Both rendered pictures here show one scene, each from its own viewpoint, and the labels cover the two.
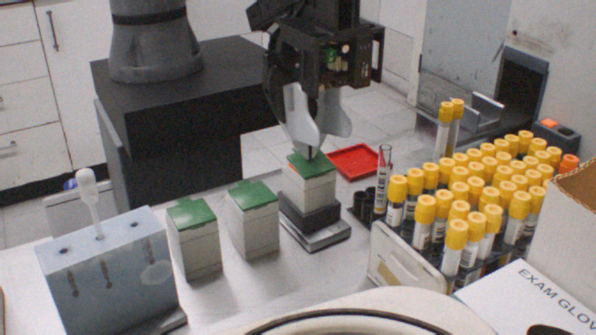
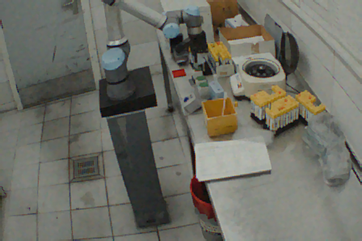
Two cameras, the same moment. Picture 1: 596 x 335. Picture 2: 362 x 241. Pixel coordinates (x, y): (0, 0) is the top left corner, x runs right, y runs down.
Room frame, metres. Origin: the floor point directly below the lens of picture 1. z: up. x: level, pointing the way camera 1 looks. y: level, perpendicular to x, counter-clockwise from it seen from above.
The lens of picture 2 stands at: (-0.22, 1.84, 2.09)
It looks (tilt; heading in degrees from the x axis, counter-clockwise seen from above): 36 degrees down; 294
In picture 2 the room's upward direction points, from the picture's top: 8 degrees counter-clockwise
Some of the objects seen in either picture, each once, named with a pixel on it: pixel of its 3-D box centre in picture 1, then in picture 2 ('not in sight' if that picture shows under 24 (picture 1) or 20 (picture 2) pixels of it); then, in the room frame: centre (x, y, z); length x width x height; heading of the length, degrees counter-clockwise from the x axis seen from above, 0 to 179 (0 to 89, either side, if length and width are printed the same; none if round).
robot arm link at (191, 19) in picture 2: not in sight; (191, 15); (0.46, -0.02, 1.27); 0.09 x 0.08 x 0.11; 18
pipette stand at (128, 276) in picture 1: (112, 282); (216, 95); (0.32, 0.16, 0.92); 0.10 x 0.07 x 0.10; 126
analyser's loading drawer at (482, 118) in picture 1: (484, 114); (178, 50); (0.66, -0.27, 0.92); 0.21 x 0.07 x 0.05; 119
